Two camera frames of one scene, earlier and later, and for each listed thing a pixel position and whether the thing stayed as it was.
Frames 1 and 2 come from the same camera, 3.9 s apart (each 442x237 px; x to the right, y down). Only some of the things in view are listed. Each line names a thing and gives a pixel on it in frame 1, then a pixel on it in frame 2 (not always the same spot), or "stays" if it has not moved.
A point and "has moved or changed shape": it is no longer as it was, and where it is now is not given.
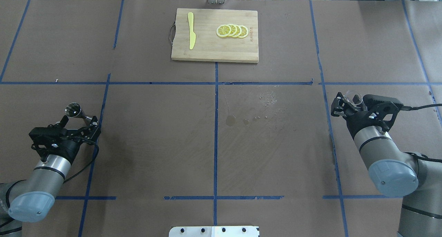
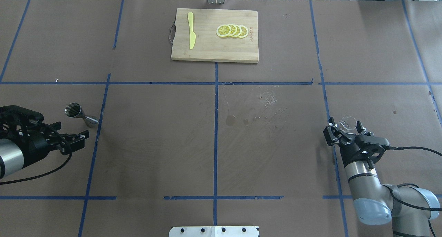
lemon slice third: x=239 y=31 stays
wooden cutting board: x=209 y=46 stays
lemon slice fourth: x=244 y=31 stays
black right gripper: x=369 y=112 -> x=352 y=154
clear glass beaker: x=354 y=97 has moved or changed shape
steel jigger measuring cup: x=74 y=110 stays
